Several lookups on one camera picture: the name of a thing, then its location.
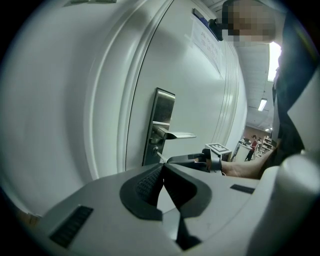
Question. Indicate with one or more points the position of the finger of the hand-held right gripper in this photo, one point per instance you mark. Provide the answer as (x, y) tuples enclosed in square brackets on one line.
[(182, 158)]

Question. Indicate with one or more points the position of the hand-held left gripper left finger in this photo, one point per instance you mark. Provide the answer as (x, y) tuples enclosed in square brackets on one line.
[(105, 220)]

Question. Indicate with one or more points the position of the person's right forearm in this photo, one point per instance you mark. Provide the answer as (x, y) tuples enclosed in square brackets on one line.
[(247, 167)]

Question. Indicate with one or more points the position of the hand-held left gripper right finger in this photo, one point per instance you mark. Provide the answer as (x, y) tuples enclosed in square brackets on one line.
[(220, 205)]

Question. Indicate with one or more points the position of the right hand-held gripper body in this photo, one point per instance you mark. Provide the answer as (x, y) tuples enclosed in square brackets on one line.
[(217, 150)]

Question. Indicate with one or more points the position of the taped paper door sign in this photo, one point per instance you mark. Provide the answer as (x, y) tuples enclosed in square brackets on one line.
[(207, 47)]

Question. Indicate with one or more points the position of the large ceiling light panel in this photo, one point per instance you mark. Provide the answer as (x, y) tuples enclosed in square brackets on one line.
[(274, 61)]

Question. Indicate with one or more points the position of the storage shelves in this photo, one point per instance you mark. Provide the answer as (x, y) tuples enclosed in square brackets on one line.
[(266, 146)]

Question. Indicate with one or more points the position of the black head camera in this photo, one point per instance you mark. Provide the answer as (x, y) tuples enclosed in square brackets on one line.
[(217, 27)]

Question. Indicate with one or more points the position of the person's head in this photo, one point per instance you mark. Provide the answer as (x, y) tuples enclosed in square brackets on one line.
[(250, 20)]

